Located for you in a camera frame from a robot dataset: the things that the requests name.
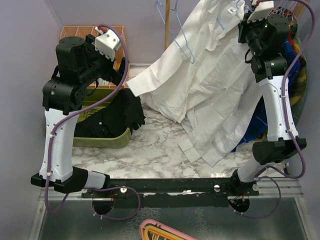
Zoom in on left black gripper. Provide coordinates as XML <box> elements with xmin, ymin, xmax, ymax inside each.
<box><xmin>78</xmin><ymin>34</ymin><xmax>128</xmax><ymax>86</ymax></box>

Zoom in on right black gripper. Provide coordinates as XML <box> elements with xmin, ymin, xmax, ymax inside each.
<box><xmin>237</xmin><ymin>10</ymin><xmax>267</xmax><ymax>56</ymax></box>

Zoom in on light blue wire hanger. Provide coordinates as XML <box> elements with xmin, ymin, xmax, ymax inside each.
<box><xmin>217</xmin><ymin>0</ymin><xmax>246</xmax><ymax>31</ymax></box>

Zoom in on white shirt being hung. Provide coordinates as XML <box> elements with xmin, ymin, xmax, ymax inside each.
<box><xmin>126</xmin><ymin>0</ymin><xmax>251</xmax><ymax>123</ymax></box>

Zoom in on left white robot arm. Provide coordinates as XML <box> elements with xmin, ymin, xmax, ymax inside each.
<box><xmin>30</xmin><ymin>33</ymin><xmax>129</xmax><ymax>198</ymax></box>

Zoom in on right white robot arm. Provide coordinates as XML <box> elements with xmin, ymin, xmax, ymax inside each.
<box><xmin>229</xmin><ymin>13</ymin><xmax>307</xmax><ymax>196</ymax></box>

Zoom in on yellow plaid hanging shirt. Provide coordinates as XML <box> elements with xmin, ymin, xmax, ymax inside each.
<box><xmin>285</xmin><ymin>23</ymin><xmax>307</xmax><ymax>124</ymax></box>

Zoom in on hanging white shirt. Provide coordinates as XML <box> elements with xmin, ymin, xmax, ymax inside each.
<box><xmin>179</xmin><ymin>47</ymin><xmax>262</xmax><ymax>167</ymax></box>

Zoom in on blue plaid hanging shirt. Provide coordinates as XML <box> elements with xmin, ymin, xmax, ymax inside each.
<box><xmin>236</xmin><ymin>97</ymin><xmax>268</xmax><ymax>147</ymax></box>

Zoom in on pink plastic hanger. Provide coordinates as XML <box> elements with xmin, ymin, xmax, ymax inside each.
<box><xmin>139</xmin><ymin>219</ymin><xmax>195</xmax><ymax>240</ymax></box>

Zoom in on black garment in basket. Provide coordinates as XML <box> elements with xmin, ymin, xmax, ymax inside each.
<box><xmin>74</xmin><ymin>88</ymin><xmax>145</xmax><ymax>138</ymax></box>

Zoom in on orange hangers on rack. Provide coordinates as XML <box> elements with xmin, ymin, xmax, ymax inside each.
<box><xmin>270</xmin><ymin>0</ymin><xmax>305</xmax><ymax>24</ymax></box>

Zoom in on orange file organizer rack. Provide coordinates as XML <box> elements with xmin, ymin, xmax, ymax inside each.
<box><xmin>60</xmin><ymin>25</ymin><xmax>127</xmax><ymax>89</ymax></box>

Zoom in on wooden pole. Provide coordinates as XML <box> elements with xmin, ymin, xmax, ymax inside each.
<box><xmin>164</xmin><ymin>0</ymin><xmax>171</xmax><ymax>50</ymax></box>

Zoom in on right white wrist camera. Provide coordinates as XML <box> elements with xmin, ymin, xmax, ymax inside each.
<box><xmin>247</xmin><ymin>0</ymin><xmax>274</xmax><ymax>23</ymax></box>

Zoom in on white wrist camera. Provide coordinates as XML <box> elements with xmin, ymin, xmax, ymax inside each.
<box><xmin>247</xmin><ymin>0</ymin><xmax>274</xmax><ymax>23</ymax></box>
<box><xmin>94</xmin><ymin>29</ymin><xmax>122</xmax><ymax>62</ymax></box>

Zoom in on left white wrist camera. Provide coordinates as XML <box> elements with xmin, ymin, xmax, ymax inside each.
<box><xmin>94</xmin><ymin>29</ymin><xmax>122</xmax><ymax>62</ymax></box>

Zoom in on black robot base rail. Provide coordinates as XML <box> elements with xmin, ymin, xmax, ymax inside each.
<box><xmin>81</xmin><ymin>177</ymin><xmax>259</xmax><ymax>208</ymax></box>

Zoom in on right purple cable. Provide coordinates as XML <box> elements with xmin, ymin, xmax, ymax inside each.
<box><xmin>232</xmin><ymin>0</ymin><xmax>315</xmax><ymax>219</ymax></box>

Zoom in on purple cable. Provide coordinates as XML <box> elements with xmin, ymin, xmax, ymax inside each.
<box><xmin>232</xmin><ymin>0</ymin><xmax>315</xmax><ymax>219</ymax></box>
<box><xmin>44</xmin><ymin>23</ymin><xmax>141</xmax><ymax>222</ymax></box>

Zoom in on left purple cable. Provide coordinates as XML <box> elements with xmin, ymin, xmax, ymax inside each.
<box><xmin>44</xmin><ymin>23</ymin><xmax>141</xmax><ymax>222</ymax></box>

